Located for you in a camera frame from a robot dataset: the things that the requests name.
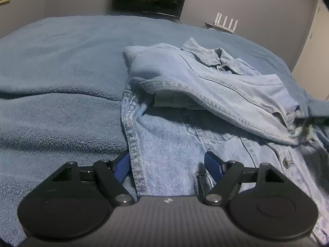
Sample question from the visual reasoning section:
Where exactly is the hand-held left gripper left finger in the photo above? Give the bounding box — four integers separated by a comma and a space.
46, 151, 134, 207

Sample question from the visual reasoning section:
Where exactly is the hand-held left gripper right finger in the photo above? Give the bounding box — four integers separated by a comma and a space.
204, 151, 290, 207

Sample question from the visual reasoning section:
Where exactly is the light blue denim jacket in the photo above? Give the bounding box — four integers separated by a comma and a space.
121, 36, 329, 245

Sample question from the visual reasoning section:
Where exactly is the blue fleece blanket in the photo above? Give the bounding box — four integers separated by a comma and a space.
0, 14, 329, 247

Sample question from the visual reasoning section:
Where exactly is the white router with antennas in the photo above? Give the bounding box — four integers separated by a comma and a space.
205, 12, 238, 35

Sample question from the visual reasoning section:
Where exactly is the cream door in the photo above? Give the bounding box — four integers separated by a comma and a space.
292, 0, 329, 101

